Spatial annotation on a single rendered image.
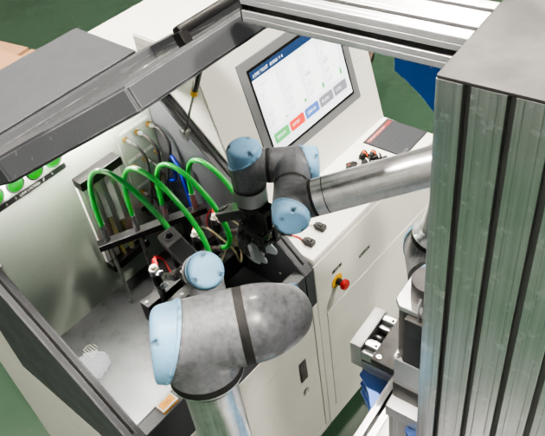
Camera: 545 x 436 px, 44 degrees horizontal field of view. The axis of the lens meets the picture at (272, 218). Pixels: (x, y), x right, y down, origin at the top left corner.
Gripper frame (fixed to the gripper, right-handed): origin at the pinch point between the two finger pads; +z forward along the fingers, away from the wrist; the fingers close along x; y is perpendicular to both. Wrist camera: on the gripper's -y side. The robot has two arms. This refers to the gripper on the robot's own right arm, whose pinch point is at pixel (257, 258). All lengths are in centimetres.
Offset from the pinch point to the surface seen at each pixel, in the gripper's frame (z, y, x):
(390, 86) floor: 121, -117, 238
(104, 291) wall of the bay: 36, -57, -16
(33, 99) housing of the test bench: -29, -66, -8
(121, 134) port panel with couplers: -11, -57, 8
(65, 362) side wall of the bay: 9, -22, -46
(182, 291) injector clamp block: 23.5, -26.5, -7.2
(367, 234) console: 36, -3, 50
